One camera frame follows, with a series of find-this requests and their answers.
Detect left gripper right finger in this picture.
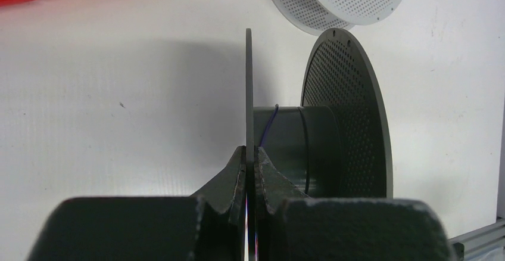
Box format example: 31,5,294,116
255,148,454,260

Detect thin black wire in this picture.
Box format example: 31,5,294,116
259,104,280,148

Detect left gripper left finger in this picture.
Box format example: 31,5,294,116
28,146,245,260

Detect dark grey spool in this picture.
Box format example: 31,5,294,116
245,27,394,200

